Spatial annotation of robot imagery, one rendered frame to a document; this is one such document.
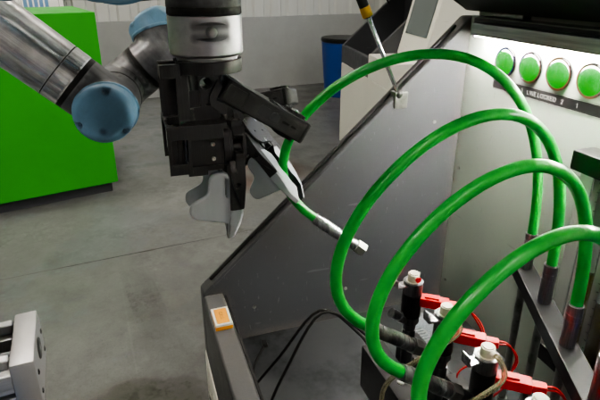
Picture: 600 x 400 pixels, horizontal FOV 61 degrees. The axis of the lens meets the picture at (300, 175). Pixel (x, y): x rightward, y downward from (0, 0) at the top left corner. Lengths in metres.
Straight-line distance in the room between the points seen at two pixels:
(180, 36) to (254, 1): 6.88
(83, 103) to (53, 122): 3.20
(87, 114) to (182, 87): 0.17
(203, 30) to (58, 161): 3.46
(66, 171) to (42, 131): 0.33
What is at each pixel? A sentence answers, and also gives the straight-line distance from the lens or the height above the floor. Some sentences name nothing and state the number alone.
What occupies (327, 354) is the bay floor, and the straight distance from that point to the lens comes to 1.06.
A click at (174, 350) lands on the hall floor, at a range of 2.41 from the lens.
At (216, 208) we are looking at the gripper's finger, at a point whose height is 1.28.
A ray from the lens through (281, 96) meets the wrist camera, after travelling 0.73.
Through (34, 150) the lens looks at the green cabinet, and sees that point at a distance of 3.90.
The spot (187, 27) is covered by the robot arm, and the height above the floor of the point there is 1.47.
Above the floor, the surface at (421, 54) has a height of 1.42.
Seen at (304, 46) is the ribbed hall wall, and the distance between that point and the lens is 7.70.
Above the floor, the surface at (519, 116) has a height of 1.37.
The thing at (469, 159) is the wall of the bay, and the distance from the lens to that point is 1.07.
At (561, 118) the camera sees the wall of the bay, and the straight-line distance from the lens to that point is 0.89.
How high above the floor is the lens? 1.52
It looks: 21 degrees down
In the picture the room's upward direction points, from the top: straight up
